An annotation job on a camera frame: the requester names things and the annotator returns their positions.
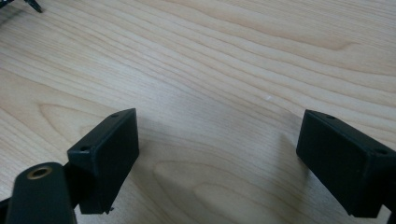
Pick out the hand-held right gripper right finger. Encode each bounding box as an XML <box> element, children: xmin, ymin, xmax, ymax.
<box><xmin>295</xmin><ymin>108</ymin><xmax>396</xmax><ymax>218</ymax></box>

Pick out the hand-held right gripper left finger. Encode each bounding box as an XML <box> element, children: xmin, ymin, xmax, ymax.
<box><xmin>64</xmin><ymin>107</ymin><xmax>140</xmax><ymax>216</ymax></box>

